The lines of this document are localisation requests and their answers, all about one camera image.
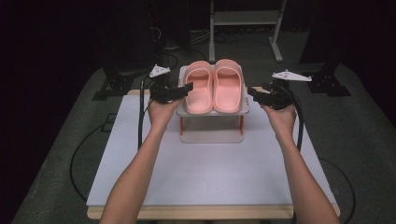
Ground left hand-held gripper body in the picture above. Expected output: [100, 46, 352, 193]
[148, 63, 180, 105]

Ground pink rubber slipper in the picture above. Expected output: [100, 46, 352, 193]
[184, 60, 215, 115]
[212, 58, 245, 114]

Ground white table mat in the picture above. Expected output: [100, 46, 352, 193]
[86, 92, 337, 207]

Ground person's left hand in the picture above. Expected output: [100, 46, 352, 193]
[148, 97, 185, 131]

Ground white metal stand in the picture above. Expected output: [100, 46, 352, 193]
[208, 0, 288, 63]

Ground wooden table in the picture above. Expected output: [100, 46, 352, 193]
[86, 86, 341, 220]

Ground white two-tier shoe rack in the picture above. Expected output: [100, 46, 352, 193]
[175, 63, 251, 145]

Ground tangle of dark floor cables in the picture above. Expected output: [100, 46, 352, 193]
[144, 26, 247, 91]

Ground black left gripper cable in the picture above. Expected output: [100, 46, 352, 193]
[69, 76, 152, 203]

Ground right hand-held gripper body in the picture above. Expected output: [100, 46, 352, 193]
[262, 69, 313, 111]

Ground person's right hand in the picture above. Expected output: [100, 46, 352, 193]
[260, 104, 298, 138]

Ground black stand base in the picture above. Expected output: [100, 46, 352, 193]
[299, 60, 352, 98]
[92, 60, 157, 102]

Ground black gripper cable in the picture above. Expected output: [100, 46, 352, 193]
[69, 76, 152, 203]
[274, 82, 357, 224]

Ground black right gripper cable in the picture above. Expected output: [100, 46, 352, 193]
[274, 82, 357, 224]

